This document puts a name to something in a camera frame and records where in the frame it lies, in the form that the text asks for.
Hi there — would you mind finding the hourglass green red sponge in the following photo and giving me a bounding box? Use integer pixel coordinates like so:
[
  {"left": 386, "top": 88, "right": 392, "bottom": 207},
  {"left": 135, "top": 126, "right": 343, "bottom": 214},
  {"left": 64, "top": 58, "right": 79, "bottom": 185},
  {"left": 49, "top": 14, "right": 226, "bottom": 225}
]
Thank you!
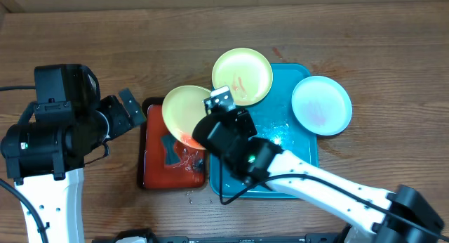
[{"left": 161, "top": 134, "right": 180, "bottom": 166}]

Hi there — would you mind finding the yellow plate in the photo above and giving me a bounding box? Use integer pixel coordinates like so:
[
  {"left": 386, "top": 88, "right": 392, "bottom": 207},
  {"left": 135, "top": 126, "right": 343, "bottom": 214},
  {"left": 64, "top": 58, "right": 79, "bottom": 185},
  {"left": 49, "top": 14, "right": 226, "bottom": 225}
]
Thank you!
[
  {"left": 212, "top": 48, "right": 274, "bottom": 106},
  {"left": 162, "top": 85, "right": 210, "bottom": 150}
]

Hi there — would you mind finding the light blue plate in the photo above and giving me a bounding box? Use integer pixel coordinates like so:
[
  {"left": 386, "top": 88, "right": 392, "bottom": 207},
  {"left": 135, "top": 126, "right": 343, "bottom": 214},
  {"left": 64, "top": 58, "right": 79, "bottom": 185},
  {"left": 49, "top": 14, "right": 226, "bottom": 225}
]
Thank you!
[{"left": 291, "top": 76, "right": 353, "bottom": 136}]

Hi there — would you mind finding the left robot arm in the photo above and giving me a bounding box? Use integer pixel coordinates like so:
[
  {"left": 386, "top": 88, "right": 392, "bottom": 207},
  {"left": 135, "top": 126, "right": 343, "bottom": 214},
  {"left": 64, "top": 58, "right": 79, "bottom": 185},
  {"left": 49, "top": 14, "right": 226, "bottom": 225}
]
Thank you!
[{"left": 1, "top": 64, "right": 146, "bottom": 242}]

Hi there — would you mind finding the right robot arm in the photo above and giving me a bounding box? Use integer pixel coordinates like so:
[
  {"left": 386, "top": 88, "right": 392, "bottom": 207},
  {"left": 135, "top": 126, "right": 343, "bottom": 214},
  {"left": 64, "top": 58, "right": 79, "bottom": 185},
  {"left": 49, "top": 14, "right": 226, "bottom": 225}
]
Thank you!
[{"left": 192, "top": 110, "right": 448, "bottom": 242}]

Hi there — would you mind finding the teal plastic tray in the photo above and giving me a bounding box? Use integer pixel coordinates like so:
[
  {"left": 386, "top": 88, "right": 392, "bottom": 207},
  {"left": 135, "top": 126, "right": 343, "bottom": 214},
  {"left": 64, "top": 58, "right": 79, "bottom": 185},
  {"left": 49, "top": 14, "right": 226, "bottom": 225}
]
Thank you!
[{"left": 209, "top": 63, "right": 319, "bottom": 199}]

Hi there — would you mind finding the red black small tray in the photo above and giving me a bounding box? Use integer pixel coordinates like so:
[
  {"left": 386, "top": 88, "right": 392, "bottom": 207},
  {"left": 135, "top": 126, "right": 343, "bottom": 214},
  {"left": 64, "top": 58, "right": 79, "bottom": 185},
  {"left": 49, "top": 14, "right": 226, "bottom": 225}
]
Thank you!
[{"left": 137, "top": 97, "right": 206, "bottom": 190}]

